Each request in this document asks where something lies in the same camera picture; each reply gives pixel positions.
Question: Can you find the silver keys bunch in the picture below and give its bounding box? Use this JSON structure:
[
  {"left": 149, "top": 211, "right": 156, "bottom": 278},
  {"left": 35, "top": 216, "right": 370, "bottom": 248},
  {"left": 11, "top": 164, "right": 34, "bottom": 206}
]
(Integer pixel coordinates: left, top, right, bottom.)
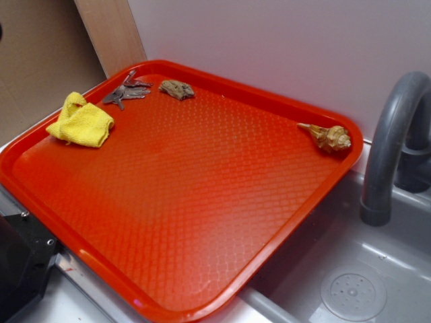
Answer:
[{"left": 102, "top": 69, "right": 153, "bottom": 110}]

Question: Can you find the red plastic tray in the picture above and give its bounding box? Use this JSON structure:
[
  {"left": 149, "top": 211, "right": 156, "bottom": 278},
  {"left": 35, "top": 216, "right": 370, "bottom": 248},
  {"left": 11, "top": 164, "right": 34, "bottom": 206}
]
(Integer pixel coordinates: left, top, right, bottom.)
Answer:
[{"left": 1, "top": 61, "right": 363, "bottom": 322}]

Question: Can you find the brown driftwood piece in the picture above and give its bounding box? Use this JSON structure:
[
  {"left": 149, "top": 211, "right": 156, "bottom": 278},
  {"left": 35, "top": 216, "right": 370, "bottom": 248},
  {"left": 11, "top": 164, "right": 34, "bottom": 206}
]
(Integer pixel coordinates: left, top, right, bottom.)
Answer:
[{"left": 158, "top": 79, "right": 195, "bottom": 101}]

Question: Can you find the tan conch seashell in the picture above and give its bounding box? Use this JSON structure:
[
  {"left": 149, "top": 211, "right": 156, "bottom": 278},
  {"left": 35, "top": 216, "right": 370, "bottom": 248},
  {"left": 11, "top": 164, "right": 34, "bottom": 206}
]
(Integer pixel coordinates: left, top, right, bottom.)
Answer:
[{"left": 297, "top": 123, "right": 352, "bottom": 153}]

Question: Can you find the yellow cloth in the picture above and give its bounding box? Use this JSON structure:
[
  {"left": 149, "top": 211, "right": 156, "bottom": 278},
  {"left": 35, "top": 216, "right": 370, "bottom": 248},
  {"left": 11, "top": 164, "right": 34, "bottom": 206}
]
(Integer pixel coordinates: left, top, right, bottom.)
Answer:
[{"left": 46, "top": 92, "right": 114, "bottom": 148}]

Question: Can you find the grey plastic sink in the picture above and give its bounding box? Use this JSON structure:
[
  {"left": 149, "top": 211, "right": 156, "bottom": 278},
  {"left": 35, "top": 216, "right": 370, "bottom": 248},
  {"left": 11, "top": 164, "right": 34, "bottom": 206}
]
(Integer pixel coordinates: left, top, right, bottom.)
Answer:
[{"left": 15, "top": 172, "right": 430, "bottom": 322}]

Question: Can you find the wooden board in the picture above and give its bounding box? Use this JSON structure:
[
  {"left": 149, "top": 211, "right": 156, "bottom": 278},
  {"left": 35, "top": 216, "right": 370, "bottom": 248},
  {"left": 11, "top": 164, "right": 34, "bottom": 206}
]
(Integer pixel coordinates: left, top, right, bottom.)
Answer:
[{"left": 74, "top": 0, "right": 147, "bottom": 77}]

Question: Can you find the grey curved faucet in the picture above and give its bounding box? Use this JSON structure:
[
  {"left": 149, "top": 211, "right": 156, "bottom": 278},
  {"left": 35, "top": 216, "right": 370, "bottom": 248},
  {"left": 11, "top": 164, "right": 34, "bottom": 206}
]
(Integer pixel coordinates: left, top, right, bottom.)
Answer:
[{"left": 360, "top": 71, "right": 430, "bottom": 226}]

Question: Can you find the round sink drain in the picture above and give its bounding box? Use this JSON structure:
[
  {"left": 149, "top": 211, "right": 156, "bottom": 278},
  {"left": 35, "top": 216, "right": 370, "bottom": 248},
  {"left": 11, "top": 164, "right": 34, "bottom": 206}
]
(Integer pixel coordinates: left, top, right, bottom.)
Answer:
[{"left": 320, "top": 266, "right": 387, "bottom": 322}]

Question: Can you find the black mount block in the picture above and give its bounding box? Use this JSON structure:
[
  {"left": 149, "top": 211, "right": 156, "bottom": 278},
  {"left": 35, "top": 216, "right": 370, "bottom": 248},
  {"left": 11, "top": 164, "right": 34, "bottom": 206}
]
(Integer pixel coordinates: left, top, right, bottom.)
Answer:
[{"left": 1, "top": 211, "right": 60, "bottom": 322}]

